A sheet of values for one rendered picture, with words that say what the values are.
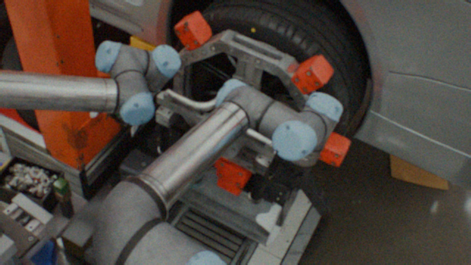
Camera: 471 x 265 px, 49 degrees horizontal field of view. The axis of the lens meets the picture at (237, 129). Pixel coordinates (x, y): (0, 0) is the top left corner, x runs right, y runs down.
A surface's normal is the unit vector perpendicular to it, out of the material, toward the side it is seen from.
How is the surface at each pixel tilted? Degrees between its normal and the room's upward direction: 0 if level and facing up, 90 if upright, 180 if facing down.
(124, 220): 9
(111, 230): 28
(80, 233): 0
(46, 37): 90
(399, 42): 90
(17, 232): 0
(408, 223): 0
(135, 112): 90
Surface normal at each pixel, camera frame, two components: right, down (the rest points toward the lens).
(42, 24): -0.47, 0.64
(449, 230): 0.11, -0.64
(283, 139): -0.47, 0.29
